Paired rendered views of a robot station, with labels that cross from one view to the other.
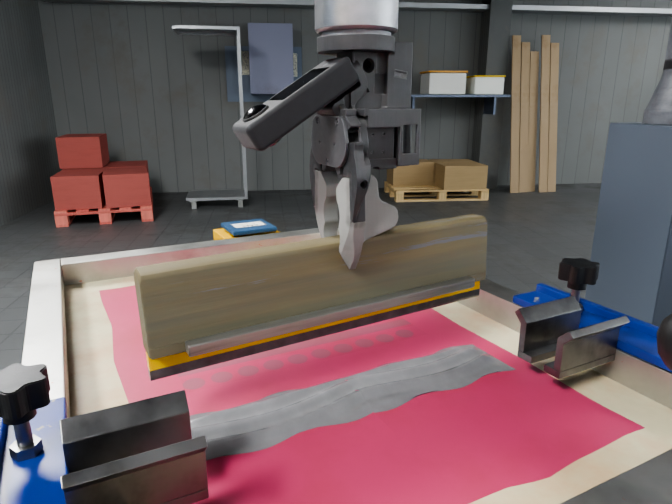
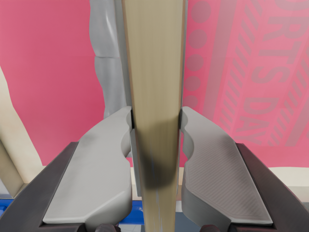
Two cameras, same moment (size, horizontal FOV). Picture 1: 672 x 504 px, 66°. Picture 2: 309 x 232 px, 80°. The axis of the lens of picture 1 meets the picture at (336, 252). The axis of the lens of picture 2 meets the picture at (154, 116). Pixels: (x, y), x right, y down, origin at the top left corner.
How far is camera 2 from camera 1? 0.48 m
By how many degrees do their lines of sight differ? 62
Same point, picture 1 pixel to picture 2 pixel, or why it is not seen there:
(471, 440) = (50, 92)
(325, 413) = (99, 18)
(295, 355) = (204, 40)
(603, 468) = (16, 130)
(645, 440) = (33, 159)
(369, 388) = (116, 66)
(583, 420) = (54, 150)
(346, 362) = not seen: hidden behind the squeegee
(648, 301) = not seen: outside the picture
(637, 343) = not seen: hidden behind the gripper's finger
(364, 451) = (53, 24)
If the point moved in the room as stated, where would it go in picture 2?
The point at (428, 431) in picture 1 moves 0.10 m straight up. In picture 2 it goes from (64, 76) to (19, 113)
